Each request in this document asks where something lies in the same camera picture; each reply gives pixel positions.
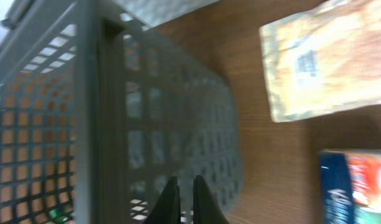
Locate green lid jar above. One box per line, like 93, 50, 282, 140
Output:
49, 209, 66, 222

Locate grey plastic basket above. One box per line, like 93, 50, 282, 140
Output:
0, 0, 243, 223

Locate blue tissue pack box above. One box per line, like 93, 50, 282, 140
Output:
319, 149, 381, 224

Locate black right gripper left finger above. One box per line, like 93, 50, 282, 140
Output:
144, 176, 181, 224

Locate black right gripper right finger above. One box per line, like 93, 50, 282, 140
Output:
193, 175, 229, 224

